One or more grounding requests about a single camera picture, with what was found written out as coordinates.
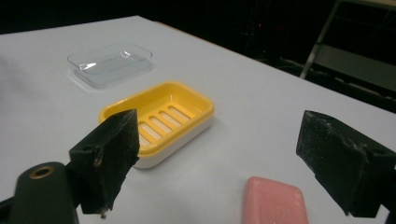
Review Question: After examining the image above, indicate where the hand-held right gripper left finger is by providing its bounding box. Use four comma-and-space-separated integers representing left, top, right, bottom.
68, 108, 141, 219

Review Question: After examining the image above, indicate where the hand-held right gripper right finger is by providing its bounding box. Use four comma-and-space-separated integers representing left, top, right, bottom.
295, 109, 396, 218

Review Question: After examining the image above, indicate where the yellow and white soap dish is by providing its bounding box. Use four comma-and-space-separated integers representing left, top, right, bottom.
98, 80, 216, 170

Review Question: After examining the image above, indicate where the pink soap bar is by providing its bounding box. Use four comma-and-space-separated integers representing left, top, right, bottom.
241, 175, 310, 224

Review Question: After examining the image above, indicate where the clear plastic soap dish lid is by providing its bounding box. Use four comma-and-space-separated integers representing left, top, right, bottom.
66, 42, 154, 89

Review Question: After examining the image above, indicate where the metal stand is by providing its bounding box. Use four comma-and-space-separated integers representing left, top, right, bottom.
299, 0, 396, 94

